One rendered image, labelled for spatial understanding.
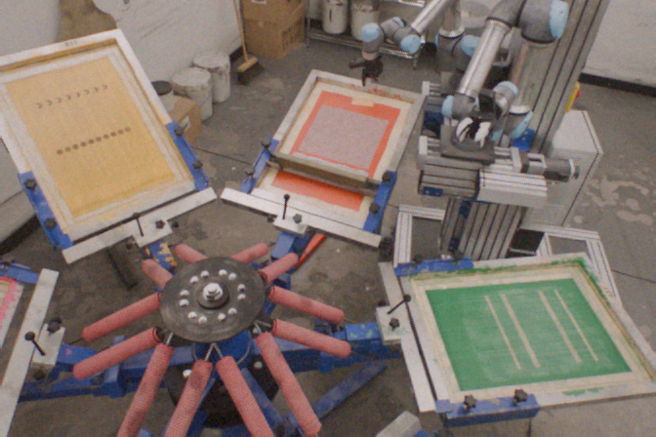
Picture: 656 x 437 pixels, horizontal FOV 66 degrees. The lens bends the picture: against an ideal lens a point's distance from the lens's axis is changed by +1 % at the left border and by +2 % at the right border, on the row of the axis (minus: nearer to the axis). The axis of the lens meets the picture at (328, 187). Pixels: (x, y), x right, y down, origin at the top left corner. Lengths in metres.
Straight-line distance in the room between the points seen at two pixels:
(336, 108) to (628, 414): 2.14
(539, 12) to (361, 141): 0.91
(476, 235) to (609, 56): 3.31
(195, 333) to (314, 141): 1.17
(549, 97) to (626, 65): 3.49
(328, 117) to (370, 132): 0.22
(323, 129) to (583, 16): 1.14
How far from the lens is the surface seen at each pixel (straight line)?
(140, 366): 1.80
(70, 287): 3.46
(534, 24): 1.91
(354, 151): 2.29
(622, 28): 5.65
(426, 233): 3.27
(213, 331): 1.46
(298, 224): 1.95
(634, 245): 4.08
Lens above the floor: 2.52
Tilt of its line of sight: 41 degrees down
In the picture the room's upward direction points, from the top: 3 degrees clockwise
